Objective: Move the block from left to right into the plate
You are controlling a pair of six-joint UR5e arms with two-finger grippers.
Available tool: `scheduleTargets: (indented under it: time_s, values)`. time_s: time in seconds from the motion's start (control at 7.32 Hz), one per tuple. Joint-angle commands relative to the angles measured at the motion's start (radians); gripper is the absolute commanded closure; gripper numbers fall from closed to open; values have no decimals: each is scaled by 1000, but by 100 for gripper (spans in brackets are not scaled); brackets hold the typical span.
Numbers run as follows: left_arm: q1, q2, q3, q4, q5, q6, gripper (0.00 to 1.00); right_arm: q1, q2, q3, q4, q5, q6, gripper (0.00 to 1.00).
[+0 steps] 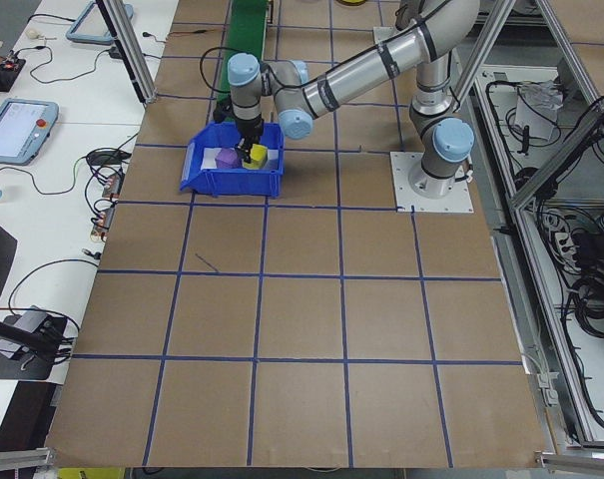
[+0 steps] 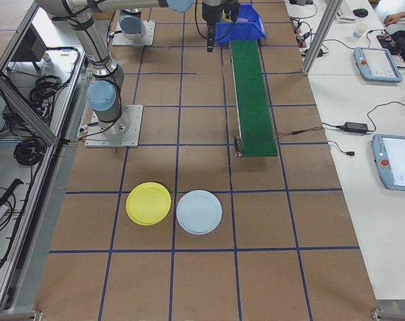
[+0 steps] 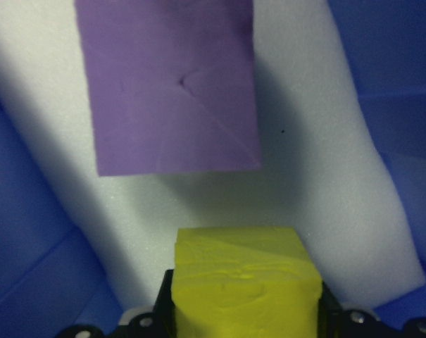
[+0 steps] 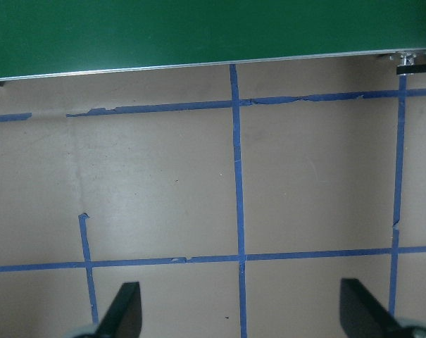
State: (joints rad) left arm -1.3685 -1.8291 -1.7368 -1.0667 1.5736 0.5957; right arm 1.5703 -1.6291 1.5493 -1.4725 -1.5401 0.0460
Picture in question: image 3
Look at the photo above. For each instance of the yellow foam cube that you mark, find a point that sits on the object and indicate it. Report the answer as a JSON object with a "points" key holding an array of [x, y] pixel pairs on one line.
{"points": [[244, 288]]}

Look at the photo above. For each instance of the purple foam cube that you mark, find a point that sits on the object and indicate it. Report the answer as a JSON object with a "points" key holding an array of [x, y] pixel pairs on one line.
{"points": [[170, 88]]}

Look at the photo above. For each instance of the white foam sheet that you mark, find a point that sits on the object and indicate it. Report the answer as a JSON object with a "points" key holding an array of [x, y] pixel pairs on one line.
{"points": [[304, 176]]}

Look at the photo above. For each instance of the blue plastic storage bin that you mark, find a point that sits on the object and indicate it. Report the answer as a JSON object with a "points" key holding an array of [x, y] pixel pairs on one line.
{"points": [[392, 53]]}

